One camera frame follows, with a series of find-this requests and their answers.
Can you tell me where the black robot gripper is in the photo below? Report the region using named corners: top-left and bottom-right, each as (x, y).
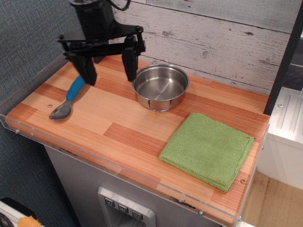
top-left (57, 0), bottom-right (145, 86)

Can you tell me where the stainless steel pot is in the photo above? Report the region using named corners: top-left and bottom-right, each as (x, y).
top-left (132, 60), bottom-right (189, 112)

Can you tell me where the folded green towel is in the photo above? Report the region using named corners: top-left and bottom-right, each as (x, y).
top-left (160, 113), bottom-right (254, 192)

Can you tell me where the clear acrylic table guard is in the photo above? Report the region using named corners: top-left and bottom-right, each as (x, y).
top-left (0, 56), bottom-right (269, 227)

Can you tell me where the grey toy fridge cabinet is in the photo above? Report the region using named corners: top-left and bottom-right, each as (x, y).
top-left (46, 147), bottom-right (219, 227)

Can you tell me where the silver dispenser button panel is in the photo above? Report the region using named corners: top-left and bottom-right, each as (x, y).
top-left (98, 187), bottom-right (157, 227)

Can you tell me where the orange plush object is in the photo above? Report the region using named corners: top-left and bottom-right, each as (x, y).
top-left (17, 216), bottom-right (42, 227)

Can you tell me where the white toy sink unit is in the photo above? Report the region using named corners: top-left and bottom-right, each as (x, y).
top-left (257, 87), bottom-right (303, 189)

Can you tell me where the blue handled metal spoon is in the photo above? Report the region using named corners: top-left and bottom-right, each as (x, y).
top-left (49, 76), bottom-right (85, 121)

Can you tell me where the dark grey right post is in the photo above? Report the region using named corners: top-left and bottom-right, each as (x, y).
top-left (263, 1), bottom-right (303, 116)

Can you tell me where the black braided hose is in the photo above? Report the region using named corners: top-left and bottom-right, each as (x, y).
top-left (0, 212), bottom-right (12, 227)

